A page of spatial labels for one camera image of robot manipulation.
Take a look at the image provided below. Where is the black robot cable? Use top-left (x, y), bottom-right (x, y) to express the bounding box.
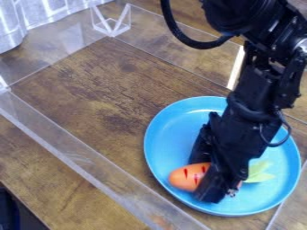
top-left (158, 0), bottom-right (235, 50)

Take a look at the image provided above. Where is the blue plastic plate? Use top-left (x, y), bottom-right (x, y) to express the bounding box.
top-left (144, 96), bottom-right (301, 217)

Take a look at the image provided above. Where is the orange toy carrot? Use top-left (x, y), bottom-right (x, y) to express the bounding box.
top-left (168, 160), bottom-right (275, 192)

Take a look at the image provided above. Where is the clear acrylic barrier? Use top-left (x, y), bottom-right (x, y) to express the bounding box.
top-left (0, 76), bottom-right (209, 230)
top-left (0, 0), bottom-right (241, 126)

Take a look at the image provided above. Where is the clear acrylic corner bracket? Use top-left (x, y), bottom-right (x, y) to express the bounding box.
top-left (89, 4), bottom-right (130, 38)

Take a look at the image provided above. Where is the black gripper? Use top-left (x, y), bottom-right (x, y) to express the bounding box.
top-left (188, 93), bottom-right (283, 203)

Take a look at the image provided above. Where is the white checkered curtain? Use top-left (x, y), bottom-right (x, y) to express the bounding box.
top-left (0, 0), bottom-right (112, 54)

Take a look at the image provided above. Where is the clear acrylic back barrier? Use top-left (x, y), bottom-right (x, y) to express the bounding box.
top-left (0, 0), bottom-right (241, 126)

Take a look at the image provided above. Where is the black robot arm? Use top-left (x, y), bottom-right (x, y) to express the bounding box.
top-left (189, 0), bottom-right (307, 203)

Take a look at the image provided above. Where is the clear acrylic front barrier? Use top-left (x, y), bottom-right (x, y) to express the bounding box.
top-left (0, 76), bottom-right (209, 230)

